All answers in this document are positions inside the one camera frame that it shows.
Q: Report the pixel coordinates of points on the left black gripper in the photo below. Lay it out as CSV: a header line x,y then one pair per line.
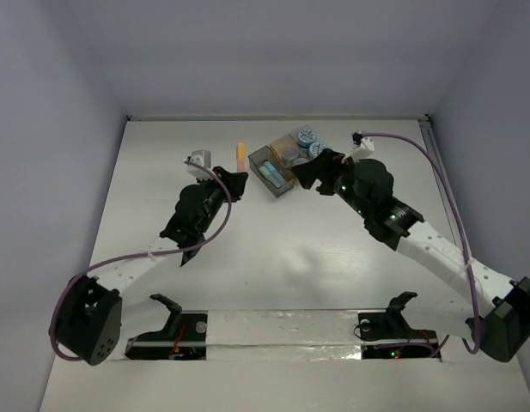
x,y
224,184

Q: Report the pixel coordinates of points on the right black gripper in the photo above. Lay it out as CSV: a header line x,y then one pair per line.
x,y
324,167

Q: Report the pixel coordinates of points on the clear jar of pins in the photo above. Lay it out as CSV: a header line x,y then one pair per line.
x,y
289,154
299,162

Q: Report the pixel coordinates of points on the orange marker cap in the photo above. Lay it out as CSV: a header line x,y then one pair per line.
x,y
240,151

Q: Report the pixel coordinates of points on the green highlighter marker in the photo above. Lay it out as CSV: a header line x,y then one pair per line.
x,y
267,175

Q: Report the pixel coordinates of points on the blue marker cap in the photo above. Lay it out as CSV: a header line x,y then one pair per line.
x,y
269,165

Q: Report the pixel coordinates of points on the orange highlighter marker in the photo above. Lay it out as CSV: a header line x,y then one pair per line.
x,y
240,165

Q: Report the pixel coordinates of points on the blue highlighter marker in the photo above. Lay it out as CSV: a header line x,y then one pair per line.
x,y
278,177

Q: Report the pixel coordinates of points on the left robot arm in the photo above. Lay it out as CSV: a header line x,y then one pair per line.
x,y
86,321

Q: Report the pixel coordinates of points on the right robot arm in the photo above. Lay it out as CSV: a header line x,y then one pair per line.
x,y
498,319

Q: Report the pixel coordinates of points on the clear plastic container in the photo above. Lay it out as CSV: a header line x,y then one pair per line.
x,y
316,141

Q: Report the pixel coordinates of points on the dark grey plastic container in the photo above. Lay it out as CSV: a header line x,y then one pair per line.
x,y
258,158

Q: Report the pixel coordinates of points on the amber plastic container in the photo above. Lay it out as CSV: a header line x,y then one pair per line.
x,y
282,142

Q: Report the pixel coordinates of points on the silver foil tape strip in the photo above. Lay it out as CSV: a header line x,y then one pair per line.
x,y
301,335

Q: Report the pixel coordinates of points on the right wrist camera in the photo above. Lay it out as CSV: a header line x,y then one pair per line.
x,y
362,147

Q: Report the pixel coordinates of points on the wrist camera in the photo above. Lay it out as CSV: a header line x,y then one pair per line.
x,y
198,164
362,147

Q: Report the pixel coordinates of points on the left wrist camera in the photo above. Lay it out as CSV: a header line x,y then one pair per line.
x,y
198,164

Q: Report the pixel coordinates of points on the aluminium rail right edge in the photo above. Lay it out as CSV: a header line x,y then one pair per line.
x,y
450,206

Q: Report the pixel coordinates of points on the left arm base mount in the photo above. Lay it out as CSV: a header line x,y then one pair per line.
x,y
181,338

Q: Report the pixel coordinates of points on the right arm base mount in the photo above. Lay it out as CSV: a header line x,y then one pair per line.
x,y
385,335

